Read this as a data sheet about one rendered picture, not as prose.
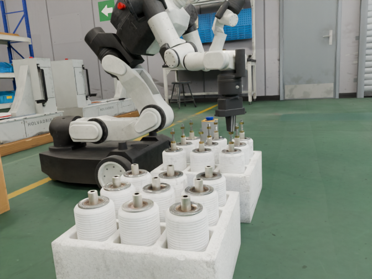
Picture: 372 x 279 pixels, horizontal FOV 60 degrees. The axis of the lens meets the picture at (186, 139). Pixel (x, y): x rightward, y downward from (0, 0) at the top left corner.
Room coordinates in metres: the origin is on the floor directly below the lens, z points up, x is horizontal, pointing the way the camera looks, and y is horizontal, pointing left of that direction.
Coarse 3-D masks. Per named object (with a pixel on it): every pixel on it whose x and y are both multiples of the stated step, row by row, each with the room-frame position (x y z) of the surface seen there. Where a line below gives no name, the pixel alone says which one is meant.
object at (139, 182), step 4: (148, 172) 0.98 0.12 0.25; (144, 176) 0.94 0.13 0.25; (148, 176) 0.95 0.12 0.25; (124, 180) 0.93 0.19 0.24; (128, 180) 0.92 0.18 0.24; (132, 180) 0.92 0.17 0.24; (136, 180) 0.92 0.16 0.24; (140, 180) 0.92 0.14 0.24; (144, 180) 0.93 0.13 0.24; (148, 180) 0.95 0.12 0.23; (136, 184) 0.92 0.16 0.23; (140, 184) 0.92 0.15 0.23; (144, 184) 0.93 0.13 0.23; (136, 188) 0.92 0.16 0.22; (140, 188) 0.92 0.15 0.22
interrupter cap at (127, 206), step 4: (132, 200) 0.74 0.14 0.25; (144, 200) 0.73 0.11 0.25; (148, 200) 0.73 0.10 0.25; (124, 204) 0.71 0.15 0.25; (128, 204) 0.71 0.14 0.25; (132, 204) 0.72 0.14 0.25; (144, 204) 0.71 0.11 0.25; (148, 204) 0.70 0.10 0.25; (152, 204) 0.70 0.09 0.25; (124, 208) 0.69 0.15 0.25; (128, 208) 0.69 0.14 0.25; (132, 208) 0.69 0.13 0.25; (136, 208) 0.69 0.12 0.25; (140, 208) 0.68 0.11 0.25; (144, 208) 0.68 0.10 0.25; (148, 208) 0.68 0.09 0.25; (128, 212) 0.67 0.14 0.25; (132, 212) 0.67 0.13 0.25; (136, 212) 0.67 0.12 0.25
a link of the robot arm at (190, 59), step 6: (174, 48) 1.33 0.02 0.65; (180, 48) 1.34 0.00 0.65; (186, 48) 1.35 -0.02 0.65; (192, 48) 1.36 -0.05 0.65; (180, 54) 1.32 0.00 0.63; (186, 54) 1.34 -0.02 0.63; (192, 54) 1.30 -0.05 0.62; (198, 54) 1.28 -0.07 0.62; (180, 60) 1.32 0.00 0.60; (186, 60) 1.31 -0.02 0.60; (192, 60) 1.28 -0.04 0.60; (198, 60) 1.26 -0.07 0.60; (180, 66) 1.34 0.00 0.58; (186, 66) 1.32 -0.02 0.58; (192, 66) 1.29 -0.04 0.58; (198, 66) 1.27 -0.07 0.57
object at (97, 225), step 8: (96, 208) 0.71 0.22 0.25; (104, 208) 0.71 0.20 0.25; (112, 208) 0.73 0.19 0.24; (80, 216) 0.70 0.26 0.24; (88, 216) 0.69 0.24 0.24; (96, 216) 0.70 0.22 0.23; (104, 216) 0.71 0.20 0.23; (112, 216) 0.73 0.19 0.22; (80, 224) 0.70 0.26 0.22; (88, 224) 0.69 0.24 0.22; (96, 224) 0.70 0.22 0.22; (104, 224) 0.71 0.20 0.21; (112, 224) 0.73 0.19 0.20; (80, 232) 0.70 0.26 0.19; (88, 232) 0.70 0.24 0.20; (96, 232) 0.70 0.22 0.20; (104, 232) 0.70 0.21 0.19; (112, 232) 0.72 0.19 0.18; (96, 240) 0.70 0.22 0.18; (104, 240) 0.70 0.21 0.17
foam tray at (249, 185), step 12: (156, 168) 1.26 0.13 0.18; (216, 168) 1.21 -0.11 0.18; (252, 168) 1.18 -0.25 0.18; (192, 180) 1.16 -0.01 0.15; (228, 180) 1.11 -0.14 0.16; (240, 180) 1.10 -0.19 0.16; (252, 180) 1.16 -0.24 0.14; (240, 192) 1.10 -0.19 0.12; (252, 192) 1.15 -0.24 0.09; (240, 204) 1.10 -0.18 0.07; (252, 204) 1.15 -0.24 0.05; (240, 216) 1.10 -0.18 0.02
